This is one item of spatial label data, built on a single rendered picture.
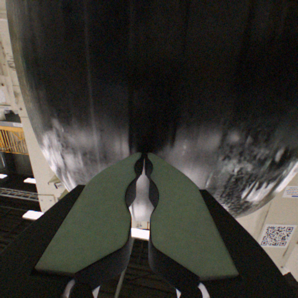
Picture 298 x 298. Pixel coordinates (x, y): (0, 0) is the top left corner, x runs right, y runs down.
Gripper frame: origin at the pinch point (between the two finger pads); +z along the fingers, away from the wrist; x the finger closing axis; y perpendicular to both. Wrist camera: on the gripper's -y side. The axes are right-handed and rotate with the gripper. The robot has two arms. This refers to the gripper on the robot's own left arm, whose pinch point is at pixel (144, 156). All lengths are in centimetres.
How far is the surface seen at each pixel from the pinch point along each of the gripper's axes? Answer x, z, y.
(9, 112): -617, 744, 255
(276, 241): 33.5, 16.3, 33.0
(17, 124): -488, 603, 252
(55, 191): -44, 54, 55
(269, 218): 29.5, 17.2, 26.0
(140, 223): -1, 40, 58
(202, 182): 5.2, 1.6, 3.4
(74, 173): -6.2, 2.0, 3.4
